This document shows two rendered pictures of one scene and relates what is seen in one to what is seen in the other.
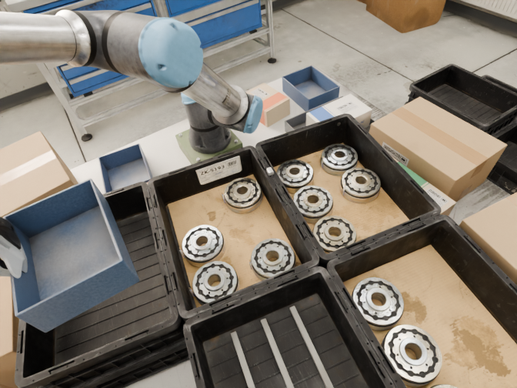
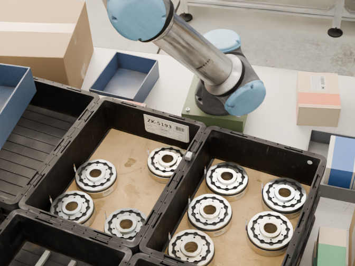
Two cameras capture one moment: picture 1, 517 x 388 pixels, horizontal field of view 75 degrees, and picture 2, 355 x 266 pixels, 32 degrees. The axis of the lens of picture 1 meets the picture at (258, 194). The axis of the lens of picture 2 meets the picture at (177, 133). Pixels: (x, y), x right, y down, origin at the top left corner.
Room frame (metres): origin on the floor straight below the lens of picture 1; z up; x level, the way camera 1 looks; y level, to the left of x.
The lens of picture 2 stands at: (-0.15, -0.67, 1.98)
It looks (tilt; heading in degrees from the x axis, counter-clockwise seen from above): 45 degrees down; 42
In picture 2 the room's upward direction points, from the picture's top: 4 degrees counter-clockwise
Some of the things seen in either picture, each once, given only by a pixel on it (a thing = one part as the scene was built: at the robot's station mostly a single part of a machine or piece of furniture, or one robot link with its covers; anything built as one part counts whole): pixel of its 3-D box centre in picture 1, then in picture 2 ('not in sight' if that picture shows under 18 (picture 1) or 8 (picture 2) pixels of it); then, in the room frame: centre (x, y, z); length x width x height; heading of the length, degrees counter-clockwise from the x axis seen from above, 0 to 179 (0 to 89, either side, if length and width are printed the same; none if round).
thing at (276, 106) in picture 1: (265, 104); (317, 98); (1.14, -0.08, 0.74); 0.16 x 0.12 x 0.07; 33
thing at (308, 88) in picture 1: (309, 88); not in sight; (1.21, -0.27, 0.74); 0.20 x 0.15 x 0.07; 23
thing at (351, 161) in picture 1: (339, 155); (284, 194); (0.68, -0.25, 0.86); 0.10 x 0.10 x 0.01
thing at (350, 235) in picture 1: (334, 233); (190, 248); (0.42, -0.17, 0.86); 0.10 x 0.10 x 0.01
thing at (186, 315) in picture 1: (224, 219); (117, 166); (0.47, 0.09, 0.92); 0.40 x 0.30 x 0.02; 15
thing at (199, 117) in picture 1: (203, 101); (220, 56); (0.94, 0.14, 0.93); 0.13 x 0.12 x 0.14; 58
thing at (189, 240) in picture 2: (334, 232); (190, 247); (0.42, -0.17, 0.86); 0.05 x 0.05 x 0.01
